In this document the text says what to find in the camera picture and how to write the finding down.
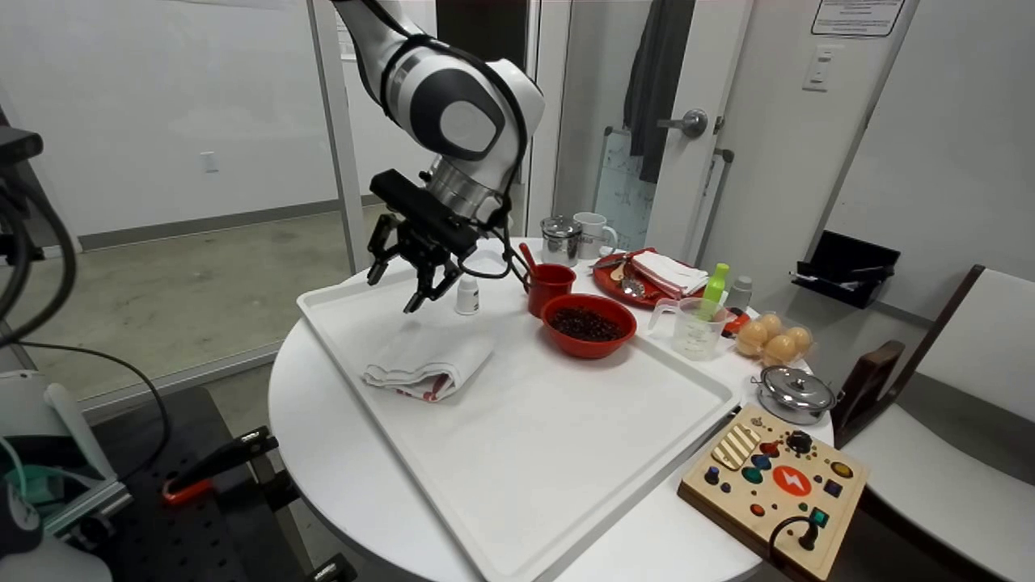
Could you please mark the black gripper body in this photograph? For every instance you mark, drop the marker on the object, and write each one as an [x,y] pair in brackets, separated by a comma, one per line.
[431,243]

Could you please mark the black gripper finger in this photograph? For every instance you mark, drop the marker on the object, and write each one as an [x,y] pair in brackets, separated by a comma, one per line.
[423,292]
[380,262]

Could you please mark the white towel with red stripes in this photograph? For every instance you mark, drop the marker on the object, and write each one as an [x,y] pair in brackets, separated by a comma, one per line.
[431,366]

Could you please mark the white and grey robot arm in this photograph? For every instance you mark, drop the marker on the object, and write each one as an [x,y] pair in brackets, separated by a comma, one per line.
[453,99]

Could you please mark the small metal cup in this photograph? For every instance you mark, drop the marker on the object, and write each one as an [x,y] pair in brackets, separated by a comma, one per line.
[553,237]

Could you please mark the red cup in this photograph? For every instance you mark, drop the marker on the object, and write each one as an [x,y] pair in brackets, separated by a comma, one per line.
[551,289]

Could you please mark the clear glass mug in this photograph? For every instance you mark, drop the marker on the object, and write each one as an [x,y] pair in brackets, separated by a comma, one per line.
[593,232]

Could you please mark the red bowl with dark beans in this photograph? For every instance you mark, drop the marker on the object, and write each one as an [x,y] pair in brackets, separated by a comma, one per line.
[590,323]

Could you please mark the large white tray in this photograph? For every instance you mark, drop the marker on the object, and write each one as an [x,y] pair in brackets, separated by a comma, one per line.
[538,440]

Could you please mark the small leaning whiteboard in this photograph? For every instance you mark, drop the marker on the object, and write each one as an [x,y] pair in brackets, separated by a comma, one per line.
[624,196]

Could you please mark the white cloth with red trim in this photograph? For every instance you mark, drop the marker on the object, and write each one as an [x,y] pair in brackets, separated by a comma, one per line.
[669,269]

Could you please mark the black and orange clamp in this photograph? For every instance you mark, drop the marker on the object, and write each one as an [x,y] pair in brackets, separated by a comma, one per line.
[214,464]

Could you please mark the clear plastic measuring cup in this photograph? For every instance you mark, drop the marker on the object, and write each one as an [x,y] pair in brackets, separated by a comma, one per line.
[690,331]

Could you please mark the dark jacket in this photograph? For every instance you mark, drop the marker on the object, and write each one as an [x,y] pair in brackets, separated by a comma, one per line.
[658,84]

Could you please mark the green squeeze bottle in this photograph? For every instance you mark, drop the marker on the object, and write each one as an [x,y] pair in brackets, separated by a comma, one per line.
[712,292]

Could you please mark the small orange object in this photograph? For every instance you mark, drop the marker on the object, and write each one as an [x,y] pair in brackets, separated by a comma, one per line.
[735,321]

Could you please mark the grey capped shaker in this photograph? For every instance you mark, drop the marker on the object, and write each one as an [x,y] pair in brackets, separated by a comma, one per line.
[742,292]

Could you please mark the brown bread roll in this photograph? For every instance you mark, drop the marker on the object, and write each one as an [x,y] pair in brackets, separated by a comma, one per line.
[767,321]
[750,340]
[782,350]

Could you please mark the white and green device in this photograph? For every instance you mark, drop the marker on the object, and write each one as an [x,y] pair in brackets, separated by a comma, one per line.
[43,464]

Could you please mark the wooden busy board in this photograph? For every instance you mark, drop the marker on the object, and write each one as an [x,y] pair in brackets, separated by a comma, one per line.
[776,483]

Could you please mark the black bag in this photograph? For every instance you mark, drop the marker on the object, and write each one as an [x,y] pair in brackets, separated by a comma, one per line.
[844,267]

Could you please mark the chair with white seat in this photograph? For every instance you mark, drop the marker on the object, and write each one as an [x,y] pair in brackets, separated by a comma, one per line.
[957,430]

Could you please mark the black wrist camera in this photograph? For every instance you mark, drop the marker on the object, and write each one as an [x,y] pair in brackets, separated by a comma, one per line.
[407,198]

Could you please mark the white wall outlet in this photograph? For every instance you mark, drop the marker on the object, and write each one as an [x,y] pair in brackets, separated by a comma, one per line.
[208,162]

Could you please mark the black camera stand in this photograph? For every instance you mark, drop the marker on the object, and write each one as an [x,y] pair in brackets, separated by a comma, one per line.
[16,196]

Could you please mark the white wall sign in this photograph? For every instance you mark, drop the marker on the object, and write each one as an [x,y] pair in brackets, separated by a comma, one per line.
[857,18]

